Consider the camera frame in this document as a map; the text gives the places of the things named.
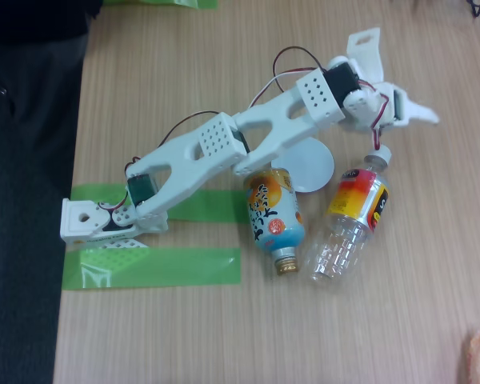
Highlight clear plastic bottle orange label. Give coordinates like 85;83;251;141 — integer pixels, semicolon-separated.
303;143;394;295

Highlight orange blue aluminium bottle can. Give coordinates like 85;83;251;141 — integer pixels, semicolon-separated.
242;166;306;278

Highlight small white round plate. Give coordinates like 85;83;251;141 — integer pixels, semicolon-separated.
271;136;336;194

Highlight green plastic sheet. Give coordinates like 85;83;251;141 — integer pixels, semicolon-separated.
102;0;218;11

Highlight long green tape strip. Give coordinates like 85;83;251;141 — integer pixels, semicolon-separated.
62;246;242;291

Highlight person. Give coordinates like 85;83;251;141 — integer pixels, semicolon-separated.
0;0;104;225

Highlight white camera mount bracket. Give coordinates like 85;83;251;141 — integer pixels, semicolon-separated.
345;26;386;83

